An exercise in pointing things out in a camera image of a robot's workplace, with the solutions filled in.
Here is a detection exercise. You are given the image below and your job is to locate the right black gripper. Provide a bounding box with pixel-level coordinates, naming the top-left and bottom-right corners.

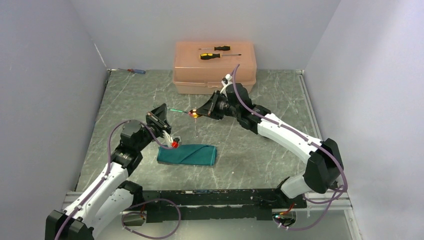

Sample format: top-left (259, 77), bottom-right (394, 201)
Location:
top-left (196, 90), bottom-right (240, 120)

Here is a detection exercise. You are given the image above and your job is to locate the small yellow-black screwdriver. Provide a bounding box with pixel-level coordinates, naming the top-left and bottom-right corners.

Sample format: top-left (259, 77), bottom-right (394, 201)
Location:
top-left (199, 45), bottom-right (231, 52)

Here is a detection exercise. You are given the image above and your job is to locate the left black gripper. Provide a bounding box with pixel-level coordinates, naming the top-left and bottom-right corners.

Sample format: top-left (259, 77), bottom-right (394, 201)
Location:
top-left (135, 103), bottom-right (172, 152)

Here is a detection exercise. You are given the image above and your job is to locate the large yellow-black screwdriver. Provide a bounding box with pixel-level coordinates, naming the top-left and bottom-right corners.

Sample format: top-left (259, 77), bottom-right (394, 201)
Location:
top-left (199, 53), bottom-right (242, 61)

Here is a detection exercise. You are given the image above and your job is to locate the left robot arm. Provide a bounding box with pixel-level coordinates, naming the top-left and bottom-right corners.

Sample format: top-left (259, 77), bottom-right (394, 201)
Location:
top-left (44, 103), bottom-right (172, 240)

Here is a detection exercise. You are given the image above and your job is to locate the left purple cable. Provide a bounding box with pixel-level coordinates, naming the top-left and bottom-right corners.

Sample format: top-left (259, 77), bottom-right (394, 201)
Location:
top-left (54, 119), bottom-right (182, 240)

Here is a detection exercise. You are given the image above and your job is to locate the teal cloth napkin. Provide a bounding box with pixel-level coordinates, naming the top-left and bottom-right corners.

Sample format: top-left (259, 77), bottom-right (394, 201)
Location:
top-left (156, 144), bottom-right (217, 166)

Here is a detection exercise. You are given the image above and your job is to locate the aluminium frame rail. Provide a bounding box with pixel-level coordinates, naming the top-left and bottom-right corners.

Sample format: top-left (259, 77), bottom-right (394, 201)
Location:
top-left (52, 189), bottom-right (364, 240)

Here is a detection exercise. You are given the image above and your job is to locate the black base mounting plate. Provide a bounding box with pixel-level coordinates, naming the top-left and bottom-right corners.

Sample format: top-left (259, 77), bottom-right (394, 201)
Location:
top-left (126, 188), bottom-right (307, 223)

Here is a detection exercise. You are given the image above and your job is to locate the pink plastic toolbox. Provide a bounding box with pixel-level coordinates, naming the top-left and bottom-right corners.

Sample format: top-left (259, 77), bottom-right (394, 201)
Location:
top-left (173, 41), bottom-right (257, 95)

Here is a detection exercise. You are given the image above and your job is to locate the red-blue screwdriver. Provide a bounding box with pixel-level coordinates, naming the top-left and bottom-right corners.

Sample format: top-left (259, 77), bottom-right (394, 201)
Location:
top-left (118, 68), bottom-right (146, 75)

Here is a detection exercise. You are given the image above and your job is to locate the purple cable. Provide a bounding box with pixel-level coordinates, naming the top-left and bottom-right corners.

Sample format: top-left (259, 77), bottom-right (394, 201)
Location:
top-left (54, 119), bottom-right (182, 240)
top-left (230, 63), bottom-right (349, 232)

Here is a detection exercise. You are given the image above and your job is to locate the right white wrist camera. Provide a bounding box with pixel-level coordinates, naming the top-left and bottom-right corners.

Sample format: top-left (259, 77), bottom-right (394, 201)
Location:
top-left (220, 74), bottom-right (233, 94)

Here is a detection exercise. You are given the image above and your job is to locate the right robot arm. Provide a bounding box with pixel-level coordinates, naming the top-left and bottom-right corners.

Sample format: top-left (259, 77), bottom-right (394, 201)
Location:
top-left (189, 83), bottom-right (344, 208)

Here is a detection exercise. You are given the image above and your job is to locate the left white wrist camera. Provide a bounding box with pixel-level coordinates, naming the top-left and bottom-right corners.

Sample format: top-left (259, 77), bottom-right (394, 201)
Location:
top-left (163, 130), bottom-right (181, 149)

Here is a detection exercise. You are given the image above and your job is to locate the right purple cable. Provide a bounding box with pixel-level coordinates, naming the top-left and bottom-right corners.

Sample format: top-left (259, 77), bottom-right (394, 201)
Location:
top-left (230, 63), bottom-right (349, 232)

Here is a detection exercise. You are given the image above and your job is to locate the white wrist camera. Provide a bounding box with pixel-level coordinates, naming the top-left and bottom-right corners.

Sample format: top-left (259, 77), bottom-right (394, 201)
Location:
top-left (163, 130), bottom-right (181, 149)
top-left (220, 74), bottom-right (233, 94)

